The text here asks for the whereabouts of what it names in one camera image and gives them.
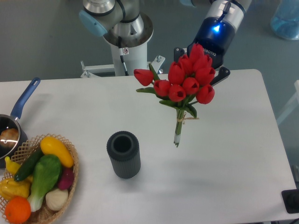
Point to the red tulip bouquet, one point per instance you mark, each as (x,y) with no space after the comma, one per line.
(188,83)

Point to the blue handled saucepan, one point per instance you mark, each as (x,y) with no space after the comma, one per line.
(11,121)

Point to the green cucumber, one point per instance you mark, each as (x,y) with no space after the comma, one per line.
(27,167)

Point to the blue glass flask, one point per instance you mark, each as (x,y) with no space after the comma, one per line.
(285,21)

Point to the yellow squash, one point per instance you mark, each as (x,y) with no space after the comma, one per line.
(51,145)

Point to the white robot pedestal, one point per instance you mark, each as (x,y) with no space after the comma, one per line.
(129,48)

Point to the brown bread roll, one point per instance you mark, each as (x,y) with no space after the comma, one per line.
(9,138)

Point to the yellow banana pepper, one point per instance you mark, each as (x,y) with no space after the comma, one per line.
(12,167)

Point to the white garlic bulb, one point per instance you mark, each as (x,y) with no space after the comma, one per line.
(56,199)

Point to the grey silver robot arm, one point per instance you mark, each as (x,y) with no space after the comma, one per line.
(99,16)

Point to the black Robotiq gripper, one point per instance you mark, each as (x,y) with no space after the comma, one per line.
(215,37)

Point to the orange fruit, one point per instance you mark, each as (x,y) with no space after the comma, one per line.
(18,210)

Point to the black device at edge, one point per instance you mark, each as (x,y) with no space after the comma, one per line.
(291,200)

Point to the dark grey ribbed vase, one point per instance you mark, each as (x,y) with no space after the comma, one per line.
(124,153)

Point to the yellow gourd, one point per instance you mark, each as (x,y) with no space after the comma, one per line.
(10,189)

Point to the green bok choy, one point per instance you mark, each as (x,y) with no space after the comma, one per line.
(45,176)

